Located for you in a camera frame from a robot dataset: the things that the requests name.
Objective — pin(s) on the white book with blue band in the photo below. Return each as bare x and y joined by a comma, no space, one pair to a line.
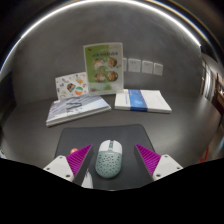
143,101

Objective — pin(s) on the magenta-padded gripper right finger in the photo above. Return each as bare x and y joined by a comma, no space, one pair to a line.
165,166

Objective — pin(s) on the white wall socket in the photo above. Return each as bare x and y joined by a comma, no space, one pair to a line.
147,67
125,64
134,65
158,69

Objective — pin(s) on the green and white computer mouse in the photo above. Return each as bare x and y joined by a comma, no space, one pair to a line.
109,160

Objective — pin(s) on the dark grey mouse pad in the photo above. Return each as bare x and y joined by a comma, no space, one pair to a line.
100,133

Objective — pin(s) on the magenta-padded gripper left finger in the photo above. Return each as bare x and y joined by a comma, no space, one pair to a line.
61,166

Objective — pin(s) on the green food menu stand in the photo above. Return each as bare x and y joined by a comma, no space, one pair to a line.
104,68

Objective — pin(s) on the grey striped magazine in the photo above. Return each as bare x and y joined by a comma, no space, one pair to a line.
75,108

